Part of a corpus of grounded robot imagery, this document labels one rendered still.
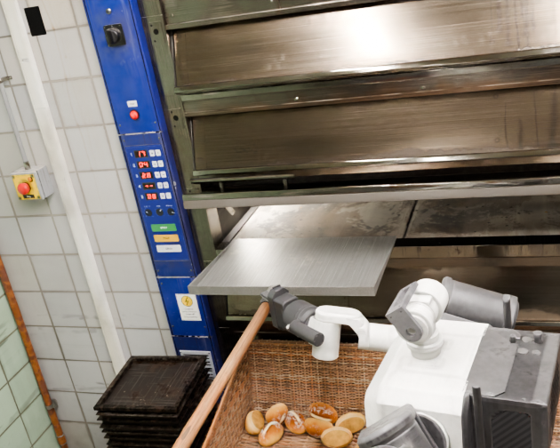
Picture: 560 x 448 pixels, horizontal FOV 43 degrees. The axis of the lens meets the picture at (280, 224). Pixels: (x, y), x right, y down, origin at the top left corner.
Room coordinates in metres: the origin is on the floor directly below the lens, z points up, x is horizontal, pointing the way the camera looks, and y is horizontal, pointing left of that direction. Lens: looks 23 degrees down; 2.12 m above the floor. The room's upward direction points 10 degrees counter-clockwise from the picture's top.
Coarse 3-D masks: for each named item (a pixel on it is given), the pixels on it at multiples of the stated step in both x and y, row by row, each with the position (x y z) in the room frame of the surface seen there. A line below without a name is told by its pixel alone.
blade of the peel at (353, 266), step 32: (224, 256) 2.05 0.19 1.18; (256, 256) 2.01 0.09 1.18; (288, 256) 1.97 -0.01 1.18; (320, 256) 1.93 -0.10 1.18; (352, 256) 1.89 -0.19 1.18; (384, 256) 1.85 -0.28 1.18; (192, 288) 1.84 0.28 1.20; (224, 288) 1.80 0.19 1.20; (256, 288) 1.76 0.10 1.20; (288, 288) 1.73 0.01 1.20; (320, 288) 1.69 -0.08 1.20; (352, 288) 1.66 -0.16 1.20
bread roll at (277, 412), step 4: (276, 404) 1.93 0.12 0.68; (280, 404) 1.93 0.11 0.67; (284, 404) 1.94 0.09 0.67; (272, 408) 1.93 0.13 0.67; (276, 408) 1.92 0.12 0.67; (280, 408) 1.92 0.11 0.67; (284, 408) 1.92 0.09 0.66; (268, 412) 1.93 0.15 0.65; (272, 412) 1.92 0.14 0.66; (276, 412) 1.91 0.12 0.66; (280, 412) 1.91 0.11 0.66; (284, 412) 1.91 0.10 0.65; (268, 416) 1.92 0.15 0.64; (272, 416) 1.91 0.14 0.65; (276, 416) 1.91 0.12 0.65; (280, 416) 1.90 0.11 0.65; (284, 416) 1.91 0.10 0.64; (268, 420) 1.92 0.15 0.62; (272, 420) 1.91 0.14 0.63; (276, 420) 1.90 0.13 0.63; (280, 420) 1.91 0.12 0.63
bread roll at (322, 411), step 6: (312, 408) 1.90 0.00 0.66; (318, 408) 1.89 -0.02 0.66; (324, 408) 1.88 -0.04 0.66; (330, 408) 1.89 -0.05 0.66; (312, 414) 1.88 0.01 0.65; (318, 414) 1.87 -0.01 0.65; (324, 414) 1.87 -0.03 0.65; (330, 414) 1.87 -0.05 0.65; (336, 414) 1.88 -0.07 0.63; (330, 420) 1.86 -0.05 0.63
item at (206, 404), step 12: (264, 312) 1.61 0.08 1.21; (252, 324) 1.55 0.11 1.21; (252, 336) 1.52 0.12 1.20; (240, 348) 1.46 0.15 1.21; (228, 360) 1.41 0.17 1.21; (240, 360) 1.43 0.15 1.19; (228, 372) 1.37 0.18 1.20; (216, 384) 1.33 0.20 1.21; (204, 396) 1.29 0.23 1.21; (216, 396) 1.30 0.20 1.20; (204, 408) 1.25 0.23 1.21; (192, 420) 1.21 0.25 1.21; (204, 420) 1.23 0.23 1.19; (192, 432) 1.18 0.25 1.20; (180, 444) 1.15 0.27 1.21
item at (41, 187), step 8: (24, 168) 2.33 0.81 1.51; (32, 168) 2.31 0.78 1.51; (40, 168) 2.30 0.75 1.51; (16, 176) 2.29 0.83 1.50; (24, 176) 2.27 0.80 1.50; (32, 176) 2.26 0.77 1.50; (40, 176) 2.28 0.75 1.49; (48, 176) 2.32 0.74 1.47; (16, 184) 2.29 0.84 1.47; (32, 184) 2.27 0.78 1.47; (40, 184) 2.27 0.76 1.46; (48, 184) 2.31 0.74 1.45; (16, 192) 2.30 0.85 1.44; (32, 192) 2.27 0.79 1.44; (40, 192) 2.26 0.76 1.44; (48, 192) 2.30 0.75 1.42; (24, 200) 2.29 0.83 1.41
